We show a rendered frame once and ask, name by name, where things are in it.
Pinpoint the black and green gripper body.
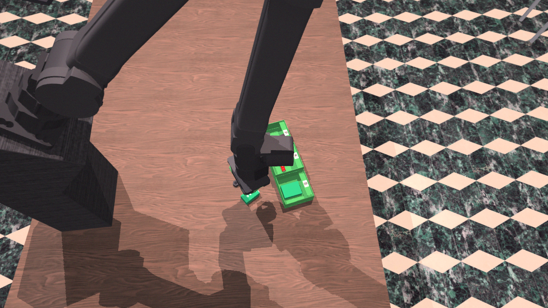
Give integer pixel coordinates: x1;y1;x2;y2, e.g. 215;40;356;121
227;155;270;195

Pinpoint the green three-compartment tray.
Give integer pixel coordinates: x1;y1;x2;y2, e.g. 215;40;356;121
266;120;314;208

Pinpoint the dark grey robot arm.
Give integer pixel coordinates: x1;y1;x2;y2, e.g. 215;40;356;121
0;0;323;181

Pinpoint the green 9v battery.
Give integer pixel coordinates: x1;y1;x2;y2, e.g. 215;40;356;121
241;190;260;205

